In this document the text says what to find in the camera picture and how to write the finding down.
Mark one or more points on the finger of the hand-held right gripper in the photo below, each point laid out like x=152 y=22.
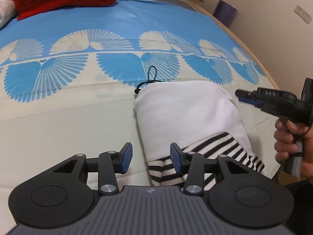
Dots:
x=245 y=93
x=248 y=101

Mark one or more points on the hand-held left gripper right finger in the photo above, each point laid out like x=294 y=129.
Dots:
x=176 y=158

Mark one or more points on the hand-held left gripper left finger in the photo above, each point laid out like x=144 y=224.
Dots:
x=126 y=157

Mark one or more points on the white black striped hoodie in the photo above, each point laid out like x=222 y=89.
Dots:
x=185 y=112

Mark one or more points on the person's right hand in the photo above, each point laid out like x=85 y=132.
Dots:
x=285 y=142

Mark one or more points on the blue cream patterned blanket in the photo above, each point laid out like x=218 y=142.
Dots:
x=73 y=95

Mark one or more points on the purple bin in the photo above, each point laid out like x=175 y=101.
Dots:
x=225 y=12

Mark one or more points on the white folded blanket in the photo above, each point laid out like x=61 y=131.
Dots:
x=6 y=7

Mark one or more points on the wooden bed frame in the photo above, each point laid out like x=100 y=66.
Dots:
x=244 y=39

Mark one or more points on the white wall socket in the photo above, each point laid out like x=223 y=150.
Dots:
x=302 y=13

